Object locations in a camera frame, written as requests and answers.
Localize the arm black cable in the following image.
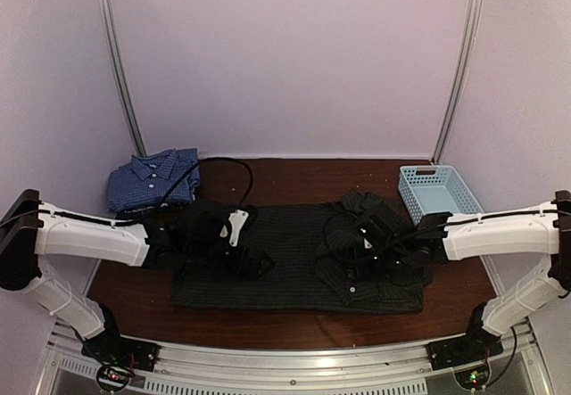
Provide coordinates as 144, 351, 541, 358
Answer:
155, 157, 254, 218
314, 214, 358, 271

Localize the left aluminium corner post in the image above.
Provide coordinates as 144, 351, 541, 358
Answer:
98, 0, 146, 157

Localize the right aluminium corner post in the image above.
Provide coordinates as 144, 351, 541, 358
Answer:
431, 0, 484, 164

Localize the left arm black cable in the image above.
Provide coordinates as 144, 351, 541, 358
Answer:
155, 157, 254, 218

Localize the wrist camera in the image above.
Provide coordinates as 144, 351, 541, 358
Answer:
356, 218, 385, 249
219, 210, 249, 247

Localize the light blue perforated plastic basket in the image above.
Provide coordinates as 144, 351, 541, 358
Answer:
398, 165, 483, 225

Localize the aluminium front rail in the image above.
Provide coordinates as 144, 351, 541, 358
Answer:
31, 321, 555, 394

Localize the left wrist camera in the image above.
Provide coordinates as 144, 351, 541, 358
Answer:
219, 210, 249, 247

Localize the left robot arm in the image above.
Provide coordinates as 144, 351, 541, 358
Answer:
1, 190, 275, 363

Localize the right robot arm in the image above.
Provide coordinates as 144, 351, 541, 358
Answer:
338, 190, 570, 370

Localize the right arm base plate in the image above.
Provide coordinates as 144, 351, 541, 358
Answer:
426, 335, 504, 391

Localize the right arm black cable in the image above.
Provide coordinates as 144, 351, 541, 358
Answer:
314, 214, 358, 271

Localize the aluminium corner post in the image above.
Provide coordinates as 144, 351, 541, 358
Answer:
431, 0, 484, 164
98, 0, 146, 157

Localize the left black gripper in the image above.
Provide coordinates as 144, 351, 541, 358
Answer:
186, 239, 276, 282

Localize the blue checked shirt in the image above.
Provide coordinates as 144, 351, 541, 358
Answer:
107, 148, 198, 213

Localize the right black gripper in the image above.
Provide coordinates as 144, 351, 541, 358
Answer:
341, 244, 409, 279

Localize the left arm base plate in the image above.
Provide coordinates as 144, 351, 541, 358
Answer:
81, 338, 160, 393

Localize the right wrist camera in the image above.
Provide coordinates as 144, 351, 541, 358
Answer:
356, 218, 385, 249

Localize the black pinstriped long sleeve shirt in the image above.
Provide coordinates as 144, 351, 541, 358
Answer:
170, 190, 424, 315

